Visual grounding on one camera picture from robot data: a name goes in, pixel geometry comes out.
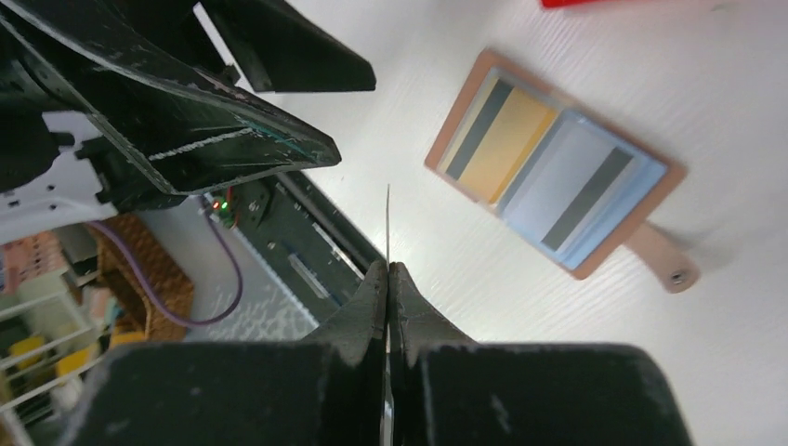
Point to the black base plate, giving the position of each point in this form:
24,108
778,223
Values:
309,244

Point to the red plastic bin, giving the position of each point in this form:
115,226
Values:
559,4

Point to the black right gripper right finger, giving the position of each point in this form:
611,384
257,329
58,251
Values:
451,390

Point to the tan leather card holder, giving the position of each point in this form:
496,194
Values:
672,268

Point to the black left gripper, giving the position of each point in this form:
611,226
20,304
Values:
126,106

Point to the gold credit card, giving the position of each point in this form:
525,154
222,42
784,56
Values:
387,225
498,133

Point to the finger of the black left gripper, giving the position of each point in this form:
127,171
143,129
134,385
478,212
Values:
279,50

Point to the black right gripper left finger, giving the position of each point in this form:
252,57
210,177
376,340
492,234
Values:
325,389

